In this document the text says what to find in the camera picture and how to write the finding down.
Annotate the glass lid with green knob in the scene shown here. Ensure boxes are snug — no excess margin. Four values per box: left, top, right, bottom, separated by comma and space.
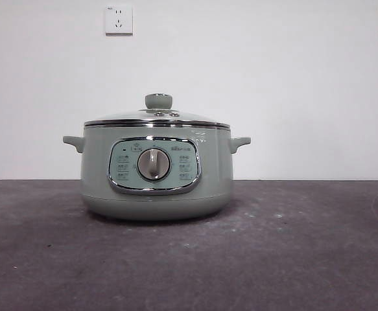
84, 93, 231, 128

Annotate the white wall socket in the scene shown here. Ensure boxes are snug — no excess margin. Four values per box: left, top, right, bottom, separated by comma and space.
104, 6, 134, 36

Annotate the pale green electric pot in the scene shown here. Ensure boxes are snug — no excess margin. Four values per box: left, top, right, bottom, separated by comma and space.
62, 124, 252, 222

